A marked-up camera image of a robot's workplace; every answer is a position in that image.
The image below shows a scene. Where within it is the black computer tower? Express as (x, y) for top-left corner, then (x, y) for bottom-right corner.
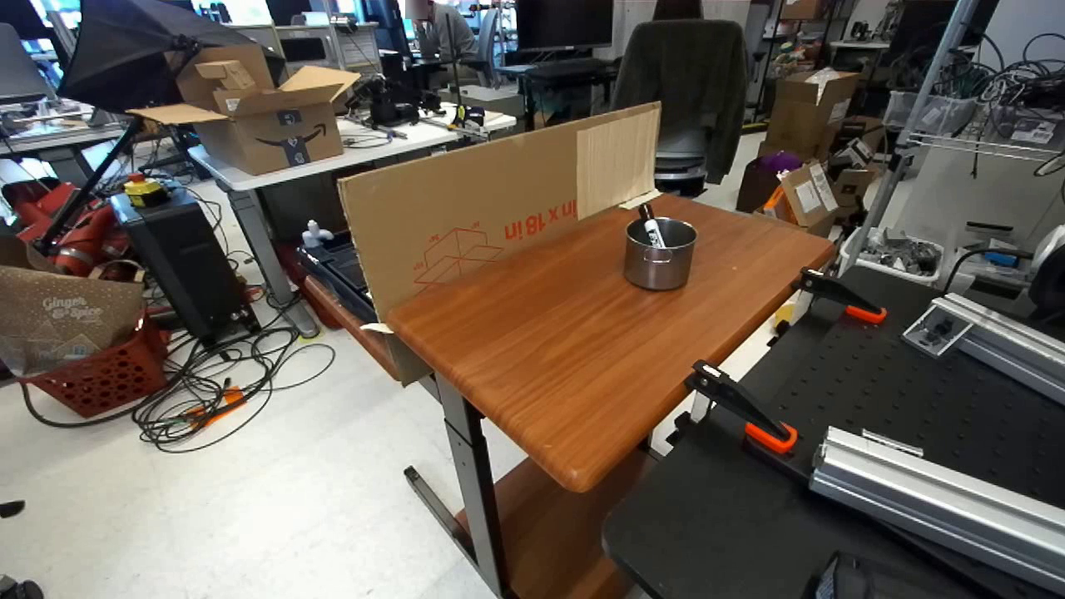
(105, 183), (257, 347)

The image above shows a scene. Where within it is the black and white marker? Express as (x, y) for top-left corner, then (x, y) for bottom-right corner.
(635, 202), (669, 251)

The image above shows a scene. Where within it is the small white label plate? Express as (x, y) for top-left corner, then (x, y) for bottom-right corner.
(900, 302), (980, 362)

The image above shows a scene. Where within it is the black computer monitor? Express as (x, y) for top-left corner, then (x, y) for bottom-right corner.
(511, 0), (616, 54)

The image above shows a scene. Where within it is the black softbox light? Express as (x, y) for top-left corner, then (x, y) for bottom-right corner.
(57, 0), (265, 115)

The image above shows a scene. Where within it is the black perforated board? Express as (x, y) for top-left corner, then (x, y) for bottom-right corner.
(599, 261), (1065, 599)

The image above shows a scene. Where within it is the small cardboard box white label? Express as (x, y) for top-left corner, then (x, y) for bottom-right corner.
(762, 157), (846, 236)

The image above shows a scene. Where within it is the purple bag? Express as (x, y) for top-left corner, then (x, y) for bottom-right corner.
(754, 146), (807, 183)

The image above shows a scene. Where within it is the silver metal cup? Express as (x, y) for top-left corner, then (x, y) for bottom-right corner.
(619, 211), (703, 297)

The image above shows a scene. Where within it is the black floor cables bundle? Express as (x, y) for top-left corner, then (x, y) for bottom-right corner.
(129, 317), (338, 454)

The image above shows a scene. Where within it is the grey metal desk leg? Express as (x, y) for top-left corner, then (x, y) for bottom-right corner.
(400, 377), (516, 599)

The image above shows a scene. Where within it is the red plastic basket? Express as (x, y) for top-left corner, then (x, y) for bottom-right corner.
(22, 323), (173, 421)

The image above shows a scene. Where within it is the open cardboard box smile logo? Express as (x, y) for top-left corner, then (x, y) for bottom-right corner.
(124, 38), (366, 179)

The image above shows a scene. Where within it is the white grey-legged table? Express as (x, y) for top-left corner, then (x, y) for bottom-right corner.
(183, 106), (476, 338)

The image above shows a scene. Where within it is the silver aluminium extrusion rail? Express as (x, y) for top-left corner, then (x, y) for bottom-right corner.
(807, 421), (1065, 595)
(930, 289), (1065, 410)

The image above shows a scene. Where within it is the brown paper bag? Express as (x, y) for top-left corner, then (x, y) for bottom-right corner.
(0, 259), (150, 383)

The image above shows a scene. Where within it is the tall closed cardboard box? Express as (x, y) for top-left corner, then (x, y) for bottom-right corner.
(762, 62), (866, 167)

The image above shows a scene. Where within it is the yellow red emergency stop button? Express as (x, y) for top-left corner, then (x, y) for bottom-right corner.
(120, 173), (173, 211)

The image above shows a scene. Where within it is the black office chair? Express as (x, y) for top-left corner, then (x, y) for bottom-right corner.
(610, 17), (752, 199)

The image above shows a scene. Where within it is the brown cardboard sheet red print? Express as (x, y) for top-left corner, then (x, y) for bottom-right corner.
(337, 99), (665, 327)

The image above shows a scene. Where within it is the black clamp orange handle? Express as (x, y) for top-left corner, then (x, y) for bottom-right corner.
(798, 265), (891, 330)
(682, 360), (803, 460)

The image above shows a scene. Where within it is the small white bottle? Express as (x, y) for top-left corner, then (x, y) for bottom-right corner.
(301, 215), (337, 251)

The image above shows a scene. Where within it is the red equipment on floor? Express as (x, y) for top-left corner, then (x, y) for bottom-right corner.
(3, 175), (134, 278)

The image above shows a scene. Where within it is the wooden lower desk shelf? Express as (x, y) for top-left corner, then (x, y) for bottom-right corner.
(453, 452), (650, 599)

